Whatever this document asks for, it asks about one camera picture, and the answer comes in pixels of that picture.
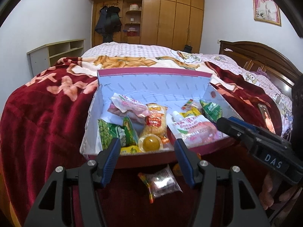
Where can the orange corn snack bag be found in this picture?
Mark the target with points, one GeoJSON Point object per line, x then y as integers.
{"type": "Point", "coordinates": [156, 122]}

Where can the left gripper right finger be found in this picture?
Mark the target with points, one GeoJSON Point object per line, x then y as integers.
{"type": "Point", "coordinates": [226, 198]}

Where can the dark hanging jackets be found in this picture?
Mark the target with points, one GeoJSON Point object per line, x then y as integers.
{"type": "Point", "coordinates": [108, 23]}

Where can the framed wedding photo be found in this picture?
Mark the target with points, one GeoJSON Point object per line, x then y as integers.
{"type": "Point", "coordinates": [267, 11]}

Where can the grey low shelf unit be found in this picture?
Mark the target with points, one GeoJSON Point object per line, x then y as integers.
{"type": "Point", "coordinates": [47, 55]}

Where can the small yellow candy packet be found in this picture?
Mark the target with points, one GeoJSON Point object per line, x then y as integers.
{"type": "Point", "coordinates": [192, 112]}

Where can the pink peach jelly pouch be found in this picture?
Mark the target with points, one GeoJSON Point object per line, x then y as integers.
{"type": "Point", "coordinates": [195, 131]}

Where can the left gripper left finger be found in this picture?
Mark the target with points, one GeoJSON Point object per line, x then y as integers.
{"type": "Point", "coordinates": [54, 205]}

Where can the pink cardboard box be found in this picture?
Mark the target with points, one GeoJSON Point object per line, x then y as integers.
{"type": "Point", "coordinates": [168, 87]}

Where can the red floral fleece blanket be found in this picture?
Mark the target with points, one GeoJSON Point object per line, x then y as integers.
{"type": "Point", "coordinates": [43, 121]}

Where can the smartphone on blanket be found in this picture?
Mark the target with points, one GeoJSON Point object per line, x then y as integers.
{"type": "Point", "coordinates": [266, 116]}

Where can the orange jelly cup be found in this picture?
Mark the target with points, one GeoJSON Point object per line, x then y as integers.
{"type": "Point", "coordinates": [177, 169]}

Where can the green peas snack bag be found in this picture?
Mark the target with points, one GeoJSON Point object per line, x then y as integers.
{"type": "Point", "coordinates": [125, 133]}

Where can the dark wooden headboard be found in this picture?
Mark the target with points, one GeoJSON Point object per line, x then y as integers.
{"type": "Point", "coordinates": [253, 56]}

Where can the wooden wardrobe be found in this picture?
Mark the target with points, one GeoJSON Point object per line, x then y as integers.
{"type": "Point", "coordinates": [176, 24]}

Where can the clear rainbow-edged snack pack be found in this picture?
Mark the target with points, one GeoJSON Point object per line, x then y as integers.
{"type": "Point", "coordinates": [160, 183]}

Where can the person's right hand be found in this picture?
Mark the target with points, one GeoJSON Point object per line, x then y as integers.
{"type": "Point", "coordinates": [273, 192]}

